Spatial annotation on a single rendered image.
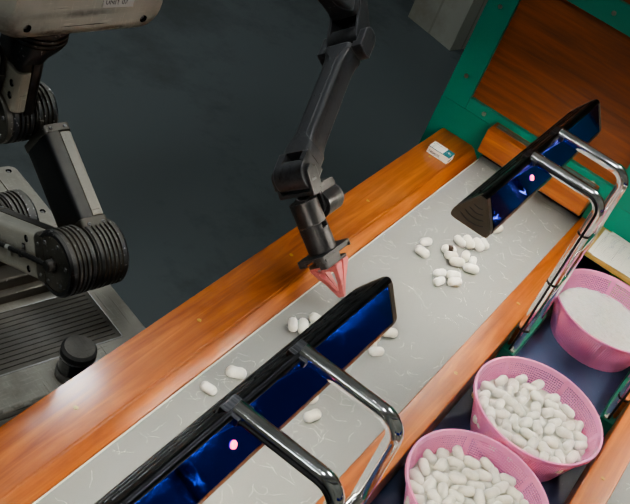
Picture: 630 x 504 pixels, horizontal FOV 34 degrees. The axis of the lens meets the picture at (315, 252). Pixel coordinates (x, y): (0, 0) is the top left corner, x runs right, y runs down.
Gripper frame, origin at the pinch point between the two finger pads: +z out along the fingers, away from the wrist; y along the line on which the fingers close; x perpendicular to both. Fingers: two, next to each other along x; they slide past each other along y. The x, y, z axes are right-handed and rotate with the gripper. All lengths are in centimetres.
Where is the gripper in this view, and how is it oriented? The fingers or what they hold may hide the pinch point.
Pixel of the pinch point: (340, 292)
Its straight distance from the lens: 203.3
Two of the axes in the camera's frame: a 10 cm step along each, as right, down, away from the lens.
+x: -7.6, 1.8, 6.2
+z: 3.7, 9.1, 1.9
